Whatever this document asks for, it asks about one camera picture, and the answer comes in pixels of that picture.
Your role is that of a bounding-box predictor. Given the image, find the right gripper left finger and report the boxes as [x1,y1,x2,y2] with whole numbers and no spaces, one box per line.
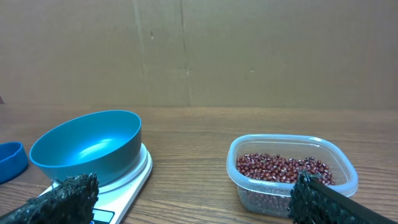
[1,173,99,224]

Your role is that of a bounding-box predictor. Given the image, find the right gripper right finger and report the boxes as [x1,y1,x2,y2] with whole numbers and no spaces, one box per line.
[288,171,397,224]

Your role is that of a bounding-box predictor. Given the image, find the teal blue bowl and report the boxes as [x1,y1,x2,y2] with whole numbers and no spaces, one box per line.
[29,110,142,185]

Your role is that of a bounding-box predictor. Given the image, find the blue measuring scoop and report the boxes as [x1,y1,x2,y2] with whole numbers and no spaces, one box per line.
[1,142,29,184]

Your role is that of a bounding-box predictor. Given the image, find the white kitchen scale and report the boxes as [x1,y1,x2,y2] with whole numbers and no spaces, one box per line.
[30,139,153,224]

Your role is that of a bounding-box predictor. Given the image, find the red beans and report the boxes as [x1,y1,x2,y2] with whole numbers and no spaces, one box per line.
[236,152,336,185]

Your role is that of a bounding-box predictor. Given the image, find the clear plastic container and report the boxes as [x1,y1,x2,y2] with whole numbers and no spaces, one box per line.
[226,134,358,218]

